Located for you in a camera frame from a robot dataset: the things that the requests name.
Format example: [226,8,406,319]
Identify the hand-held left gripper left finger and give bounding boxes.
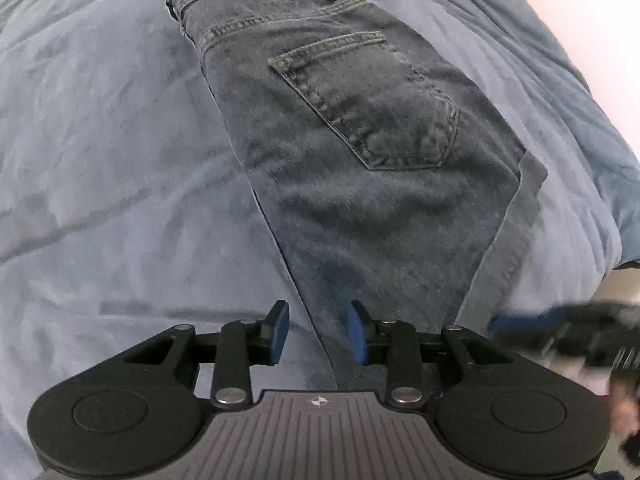
[121,300,291,409]

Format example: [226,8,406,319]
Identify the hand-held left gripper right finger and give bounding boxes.
[346,300,508,407]

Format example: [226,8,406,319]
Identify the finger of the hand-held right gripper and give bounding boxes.
[487,310,566,347]

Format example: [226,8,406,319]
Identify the blue denim jeans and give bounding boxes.
[165,0,550,396]

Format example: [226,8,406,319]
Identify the person's right hand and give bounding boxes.
[611,385,640,436]

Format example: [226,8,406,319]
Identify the blue blanket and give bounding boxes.
[0,0,640,480]

